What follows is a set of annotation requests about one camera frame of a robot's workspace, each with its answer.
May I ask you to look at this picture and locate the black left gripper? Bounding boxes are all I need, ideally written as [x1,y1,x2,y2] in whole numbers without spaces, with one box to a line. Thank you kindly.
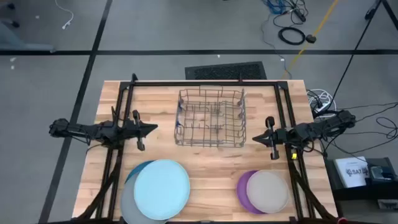
[123,109,159,152]

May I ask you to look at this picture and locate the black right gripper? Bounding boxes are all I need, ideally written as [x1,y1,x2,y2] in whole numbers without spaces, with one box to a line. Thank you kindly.
[252,116,289,161]

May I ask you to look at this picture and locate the large teal blue plate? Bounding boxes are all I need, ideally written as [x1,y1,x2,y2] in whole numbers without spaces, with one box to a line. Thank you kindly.
[125,160,155,184]

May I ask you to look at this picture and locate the small beige plate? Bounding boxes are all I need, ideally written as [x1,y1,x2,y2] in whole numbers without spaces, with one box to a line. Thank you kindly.
[246,169,290,215]

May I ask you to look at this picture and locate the grey wire dish rack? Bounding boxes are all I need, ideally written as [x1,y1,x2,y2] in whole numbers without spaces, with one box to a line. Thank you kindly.
[173,86,247,148]

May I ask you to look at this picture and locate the purple plate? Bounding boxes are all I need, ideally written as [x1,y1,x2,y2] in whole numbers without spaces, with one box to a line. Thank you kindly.
[236,170,265,215]

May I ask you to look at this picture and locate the large light blue plate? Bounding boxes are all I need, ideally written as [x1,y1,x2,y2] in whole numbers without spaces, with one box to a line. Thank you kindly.
[133,159,191,221]

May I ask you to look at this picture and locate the large grey plate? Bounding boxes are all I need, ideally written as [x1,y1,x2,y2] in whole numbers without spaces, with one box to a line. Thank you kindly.
[120,174,169,224]

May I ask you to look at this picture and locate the black floor mat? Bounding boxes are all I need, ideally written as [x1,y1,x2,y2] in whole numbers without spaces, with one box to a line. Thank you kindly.
[184,61,268,81]

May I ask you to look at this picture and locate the white printed booklet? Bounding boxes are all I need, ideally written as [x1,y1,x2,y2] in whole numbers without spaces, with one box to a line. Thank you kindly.
[334,156,371,189]

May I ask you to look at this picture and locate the black side cart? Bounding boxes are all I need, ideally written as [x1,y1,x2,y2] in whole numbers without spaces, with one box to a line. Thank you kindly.
[325,156,398,218]

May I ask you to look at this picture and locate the black electronic device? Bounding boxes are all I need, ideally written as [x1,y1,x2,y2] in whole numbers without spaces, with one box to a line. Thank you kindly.
[366,157,398,183]

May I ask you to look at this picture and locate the black power strip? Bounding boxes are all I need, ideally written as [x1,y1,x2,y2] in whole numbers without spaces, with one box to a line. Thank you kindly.
[281,0,309,24]

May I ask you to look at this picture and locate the grey electronic device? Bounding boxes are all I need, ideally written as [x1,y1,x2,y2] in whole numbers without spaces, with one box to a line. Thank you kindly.
[377,198,398,211]

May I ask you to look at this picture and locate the grey furniture base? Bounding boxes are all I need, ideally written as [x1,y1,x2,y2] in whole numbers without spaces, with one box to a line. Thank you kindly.
[0,1,57,53]

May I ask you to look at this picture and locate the black floor stand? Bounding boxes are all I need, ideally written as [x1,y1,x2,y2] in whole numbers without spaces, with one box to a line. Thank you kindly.
[364,0,398,23]

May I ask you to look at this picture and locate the black metal table frame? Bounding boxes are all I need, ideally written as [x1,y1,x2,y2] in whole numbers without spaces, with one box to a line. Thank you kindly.
[73,73,338,224]

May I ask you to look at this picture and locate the white cable coil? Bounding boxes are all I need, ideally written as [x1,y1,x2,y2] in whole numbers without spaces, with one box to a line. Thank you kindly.
[306,88,337,116]

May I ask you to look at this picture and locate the coiled black cable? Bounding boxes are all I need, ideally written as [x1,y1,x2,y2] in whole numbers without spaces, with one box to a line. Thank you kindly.
[277,26,307,46]

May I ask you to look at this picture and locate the black floor cable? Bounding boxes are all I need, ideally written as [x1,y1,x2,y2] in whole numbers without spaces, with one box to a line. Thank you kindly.
[323,102,398,156]

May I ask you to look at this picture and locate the white floor cable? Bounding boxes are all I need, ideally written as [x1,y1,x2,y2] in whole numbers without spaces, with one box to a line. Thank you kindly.
[54,0,75,30]

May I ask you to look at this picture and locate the taut black cable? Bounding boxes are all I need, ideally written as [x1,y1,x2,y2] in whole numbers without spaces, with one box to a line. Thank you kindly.
[331,0,384,102]

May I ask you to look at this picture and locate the blue floor cable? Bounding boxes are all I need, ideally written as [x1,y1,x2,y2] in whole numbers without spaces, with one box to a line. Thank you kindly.
[261,0,293,79]

